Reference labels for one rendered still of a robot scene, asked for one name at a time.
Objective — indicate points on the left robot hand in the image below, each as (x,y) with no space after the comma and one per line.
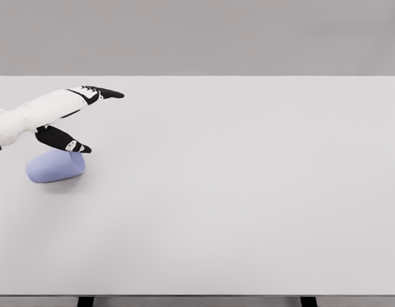
(58,104)

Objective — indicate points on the light blue cup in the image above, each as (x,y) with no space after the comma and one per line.
(51,168)

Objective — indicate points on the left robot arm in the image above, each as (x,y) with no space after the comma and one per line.
(5,126)

